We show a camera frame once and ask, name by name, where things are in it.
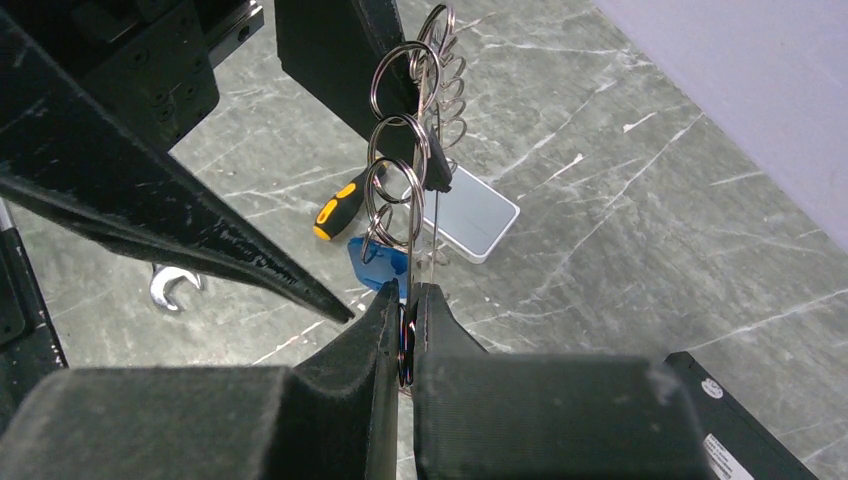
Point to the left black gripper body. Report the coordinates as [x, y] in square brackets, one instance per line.
[149, 63]

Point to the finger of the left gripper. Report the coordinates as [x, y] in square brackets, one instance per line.
[333, 48]
[67, 159]

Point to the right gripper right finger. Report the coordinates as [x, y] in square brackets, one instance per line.
[485, 415]

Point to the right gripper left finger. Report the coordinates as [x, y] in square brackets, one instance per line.
[333, 416]

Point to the blue key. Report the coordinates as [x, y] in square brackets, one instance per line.
[375, 264]

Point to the silver open-end wrench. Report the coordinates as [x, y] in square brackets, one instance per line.
[163, 280]

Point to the yellow black screwdriver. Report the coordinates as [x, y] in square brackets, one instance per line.
[341, 209]

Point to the small grey white box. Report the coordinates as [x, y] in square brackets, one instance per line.
[471, 219]

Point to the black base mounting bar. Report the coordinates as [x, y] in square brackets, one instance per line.
[30, 347]

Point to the black flat plate right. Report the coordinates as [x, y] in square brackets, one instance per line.
[737, 444]

